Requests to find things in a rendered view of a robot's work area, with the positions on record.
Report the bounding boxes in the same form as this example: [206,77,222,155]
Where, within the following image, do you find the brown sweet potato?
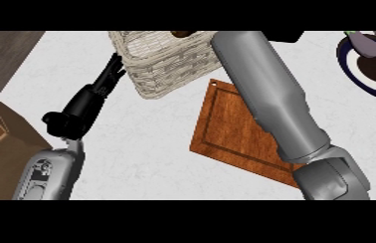
[169,30,193,39]

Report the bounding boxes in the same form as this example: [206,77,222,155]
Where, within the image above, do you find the purple eggplant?
[343,30,376,59]

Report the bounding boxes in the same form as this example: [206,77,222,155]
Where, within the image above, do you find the pale wicker basket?
[107,30,225,101]

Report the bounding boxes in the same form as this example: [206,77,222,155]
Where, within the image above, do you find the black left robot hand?
[41,52,128,141]

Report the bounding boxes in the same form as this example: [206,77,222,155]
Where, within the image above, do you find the brown wooden cabinet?
[0,101,54,201]

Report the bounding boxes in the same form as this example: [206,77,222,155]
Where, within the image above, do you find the dark wooden panel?
[0,30,47,94]

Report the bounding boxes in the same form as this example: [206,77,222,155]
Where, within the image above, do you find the dark blue rimmed plate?
[334,34,376,98]

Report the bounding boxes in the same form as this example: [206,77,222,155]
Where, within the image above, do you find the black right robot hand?
[260,30,305,44]

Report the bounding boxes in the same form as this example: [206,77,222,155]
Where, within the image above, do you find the brown wooden cutting board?
[187,78,305,189]

